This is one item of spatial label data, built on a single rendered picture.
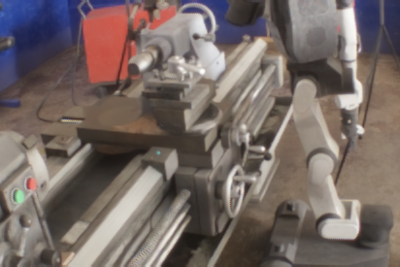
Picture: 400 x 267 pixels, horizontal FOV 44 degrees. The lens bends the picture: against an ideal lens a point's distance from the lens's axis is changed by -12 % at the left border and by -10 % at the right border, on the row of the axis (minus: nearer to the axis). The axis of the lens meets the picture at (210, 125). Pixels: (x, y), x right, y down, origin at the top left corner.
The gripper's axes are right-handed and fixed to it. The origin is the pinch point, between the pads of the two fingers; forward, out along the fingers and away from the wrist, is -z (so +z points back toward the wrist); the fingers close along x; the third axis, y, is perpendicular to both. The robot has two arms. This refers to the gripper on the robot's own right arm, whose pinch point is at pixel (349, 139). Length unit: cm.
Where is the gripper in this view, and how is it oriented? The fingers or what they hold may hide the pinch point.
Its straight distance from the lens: 258.5
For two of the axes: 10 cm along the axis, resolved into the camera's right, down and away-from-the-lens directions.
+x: -2.7, -5.3, 8.1
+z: -1.3, -8.1, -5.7
